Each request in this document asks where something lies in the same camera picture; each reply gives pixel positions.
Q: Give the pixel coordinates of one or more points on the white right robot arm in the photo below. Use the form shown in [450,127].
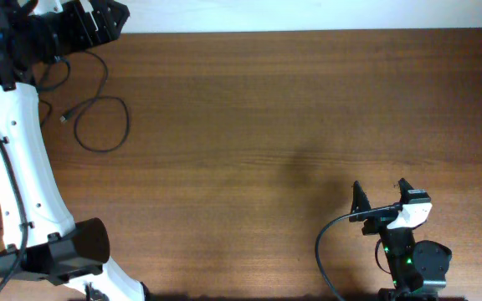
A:
[417,269]

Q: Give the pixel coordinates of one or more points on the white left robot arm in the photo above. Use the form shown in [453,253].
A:
[42,241]

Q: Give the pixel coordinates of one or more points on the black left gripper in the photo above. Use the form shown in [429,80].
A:
[89,22]

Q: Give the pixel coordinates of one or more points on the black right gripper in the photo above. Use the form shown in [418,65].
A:
[376,223]

